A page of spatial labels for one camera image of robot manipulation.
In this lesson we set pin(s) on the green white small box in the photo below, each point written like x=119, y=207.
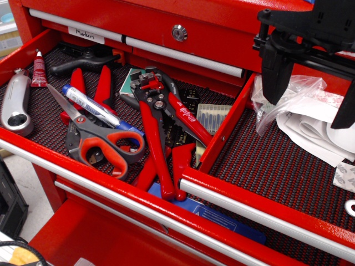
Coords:
x=125, y=88

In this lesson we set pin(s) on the silver drawer lock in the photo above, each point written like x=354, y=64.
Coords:
x=179, y=33

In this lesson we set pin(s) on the black spring clamp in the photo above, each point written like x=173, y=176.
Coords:
x=91, y=58

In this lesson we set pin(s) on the white markers label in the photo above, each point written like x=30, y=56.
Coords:
x=86, y=35

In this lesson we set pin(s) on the clear drill bit case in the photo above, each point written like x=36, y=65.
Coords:
x=211, y=116

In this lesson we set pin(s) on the red left tool drawer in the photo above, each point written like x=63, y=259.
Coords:
x=99, y=215

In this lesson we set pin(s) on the red automatic wire stripper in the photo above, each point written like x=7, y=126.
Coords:
x=158, y=100

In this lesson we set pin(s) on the red black wire stripper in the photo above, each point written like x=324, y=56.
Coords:
x=179, y=145

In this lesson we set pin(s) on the white folded paper sheets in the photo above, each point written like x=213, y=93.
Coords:
x=307, y=122

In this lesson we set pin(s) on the white 3M adhesive strip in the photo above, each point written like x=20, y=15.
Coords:
x=344, y=177

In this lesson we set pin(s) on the red handled crimping pliers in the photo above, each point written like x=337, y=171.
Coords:
x=98, y=87

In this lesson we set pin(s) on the clear plastic bag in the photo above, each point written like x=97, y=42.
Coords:
x=298, y=88

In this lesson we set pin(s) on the blue and white marker pen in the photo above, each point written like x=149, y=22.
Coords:
x=99, y=111

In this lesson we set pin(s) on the red right tool drawer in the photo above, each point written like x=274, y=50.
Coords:
x=273, y=185

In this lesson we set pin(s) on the black plastic crate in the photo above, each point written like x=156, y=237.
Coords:
x=14, y=209

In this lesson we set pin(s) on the blue flat package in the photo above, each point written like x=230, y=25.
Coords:
x=217, y=217

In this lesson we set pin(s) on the red grey handled scissors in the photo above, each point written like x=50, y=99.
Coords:
x=92, y=135

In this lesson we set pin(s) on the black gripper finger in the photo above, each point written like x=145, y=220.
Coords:
x=345, y=116

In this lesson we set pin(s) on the red tool chest cabinet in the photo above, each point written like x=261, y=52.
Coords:
x=217, y=59

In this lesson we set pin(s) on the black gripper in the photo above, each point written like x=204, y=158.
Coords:
x=310, y=38

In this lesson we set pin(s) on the silver utility knife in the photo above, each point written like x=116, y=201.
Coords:
x=14, y=116

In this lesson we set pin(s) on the red tool drawer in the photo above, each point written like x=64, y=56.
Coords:
x=99, y=215
x=273, y=185

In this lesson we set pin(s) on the red threadlocker tube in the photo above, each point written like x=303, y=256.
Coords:
x=39, y=77

